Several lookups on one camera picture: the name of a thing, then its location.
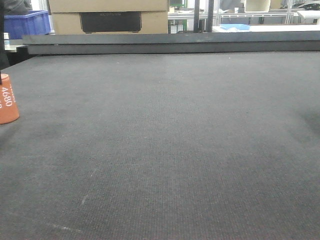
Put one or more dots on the black table mat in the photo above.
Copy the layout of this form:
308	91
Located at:
163	147

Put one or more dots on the blue plastic crate background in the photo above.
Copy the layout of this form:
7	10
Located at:
36	22

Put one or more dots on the cardboard box with black print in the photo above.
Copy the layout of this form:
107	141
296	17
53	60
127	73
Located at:
130	22

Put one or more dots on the white background table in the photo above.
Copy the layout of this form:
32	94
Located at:
275	28

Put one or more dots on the orange cylindrical capacitor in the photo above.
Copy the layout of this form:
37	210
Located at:
8	108

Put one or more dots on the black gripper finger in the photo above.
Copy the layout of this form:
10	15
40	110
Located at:
2	48

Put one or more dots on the upper cardboard box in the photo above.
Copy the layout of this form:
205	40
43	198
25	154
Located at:
77	6

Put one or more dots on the light blue tray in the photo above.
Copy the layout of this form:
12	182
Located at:
236	27

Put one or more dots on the dark raised table ledge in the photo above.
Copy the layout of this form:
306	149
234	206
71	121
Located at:
180	43

